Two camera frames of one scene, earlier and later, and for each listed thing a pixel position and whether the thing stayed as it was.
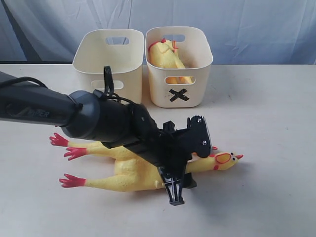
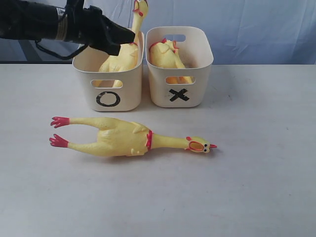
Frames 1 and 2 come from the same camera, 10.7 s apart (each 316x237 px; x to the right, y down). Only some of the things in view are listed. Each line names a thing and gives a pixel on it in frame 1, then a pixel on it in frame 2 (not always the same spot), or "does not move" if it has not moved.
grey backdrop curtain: (243, 32) does not move
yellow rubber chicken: (140, 173) to (128, 59)
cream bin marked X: (183, 87) does not move
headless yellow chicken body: (163, 54) does not move
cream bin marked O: (122, 50) does not move
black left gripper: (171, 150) to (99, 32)
